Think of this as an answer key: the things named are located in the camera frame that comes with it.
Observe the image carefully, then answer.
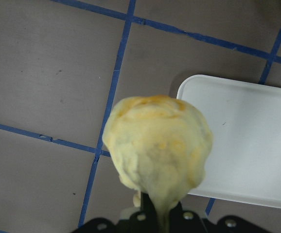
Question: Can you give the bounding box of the yellow bread roll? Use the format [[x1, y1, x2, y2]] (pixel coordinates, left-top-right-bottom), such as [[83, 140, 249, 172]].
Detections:
[[102, 95, 213, 233]]

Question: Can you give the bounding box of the cream rectangular tray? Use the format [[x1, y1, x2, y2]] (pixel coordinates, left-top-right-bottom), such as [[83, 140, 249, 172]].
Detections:
[[177, 75, 281, 208]]

